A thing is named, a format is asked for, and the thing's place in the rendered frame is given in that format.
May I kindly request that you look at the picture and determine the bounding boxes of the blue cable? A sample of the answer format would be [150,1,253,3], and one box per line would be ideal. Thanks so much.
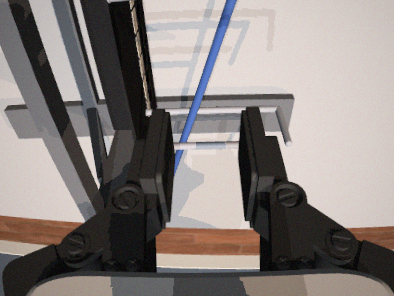
[174,0,237,176]

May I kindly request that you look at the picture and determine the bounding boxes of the grey metal rack frame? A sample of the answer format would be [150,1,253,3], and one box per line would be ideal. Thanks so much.
[0,0,295,221]

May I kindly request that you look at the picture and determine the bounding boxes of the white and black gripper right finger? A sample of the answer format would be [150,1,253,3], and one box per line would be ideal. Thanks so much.
[238,107,394,293]

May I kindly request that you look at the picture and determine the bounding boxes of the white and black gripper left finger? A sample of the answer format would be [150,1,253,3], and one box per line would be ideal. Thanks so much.
[2,109,175,296]

